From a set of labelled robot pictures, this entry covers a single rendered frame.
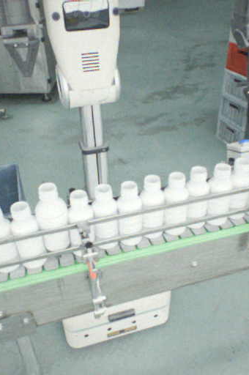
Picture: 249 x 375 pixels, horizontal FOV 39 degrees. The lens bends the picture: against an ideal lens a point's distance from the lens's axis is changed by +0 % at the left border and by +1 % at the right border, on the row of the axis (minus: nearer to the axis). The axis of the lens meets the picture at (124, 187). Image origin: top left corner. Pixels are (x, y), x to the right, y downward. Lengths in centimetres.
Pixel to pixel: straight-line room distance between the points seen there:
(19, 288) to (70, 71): 73
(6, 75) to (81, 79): 333
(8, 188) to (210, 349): 120
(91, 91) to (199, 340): 129
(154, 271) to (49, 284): 27
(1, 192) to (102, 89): 55
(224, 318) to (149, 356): 44
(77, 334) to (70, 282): 88
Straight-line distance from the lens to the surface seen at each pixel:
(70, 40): 123
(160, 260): 92
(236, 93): 327
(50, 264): 87
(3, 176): 140
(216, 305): 206
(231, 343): 194
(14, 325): 96
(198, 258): 97
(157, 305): 176
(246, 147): 108
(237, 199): 94
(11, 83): 458
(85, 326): 171
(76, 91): 128
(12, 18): 76
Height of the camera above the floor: 162
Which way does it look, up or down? 35 degrees down
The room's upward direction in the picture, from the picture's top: 2 degrees counter-clockwise
